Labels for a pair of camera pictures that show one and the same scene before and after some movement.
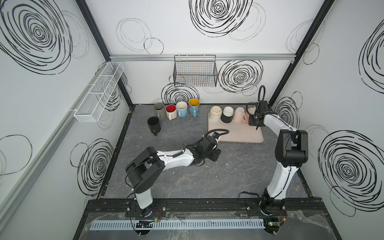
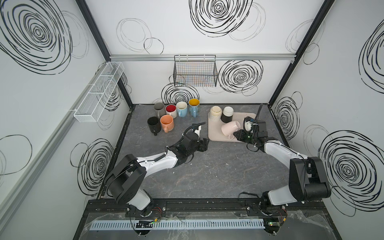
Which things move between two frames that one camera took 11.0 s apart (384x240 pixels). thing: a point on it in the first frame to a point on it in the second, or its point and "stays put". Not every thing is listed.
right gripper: (256, 119) to (242, 133)
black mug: (154, 125) stays put
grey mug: (159, 109) stays put
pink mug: (239, 115) to (229, 129)
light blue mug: (181, 107) stays put
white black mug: (227, 116) stays put
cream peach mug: (252, 110) to (167, 122)
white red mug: (171, 111) stays put
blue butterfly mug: (194, 107) stays put
